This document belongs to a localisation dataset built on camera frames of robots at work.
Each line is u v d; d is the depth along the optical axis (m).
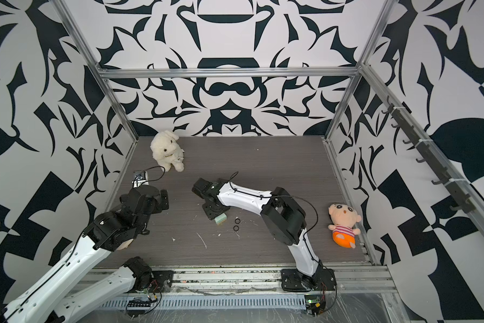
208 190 0.65
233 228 0.87
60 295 0.42
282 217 0.50
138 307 0.73
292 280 0.74
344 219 0.83
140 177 0.61
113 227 0.47
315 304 0.71
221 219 0.84
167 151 0.93
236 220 0.89
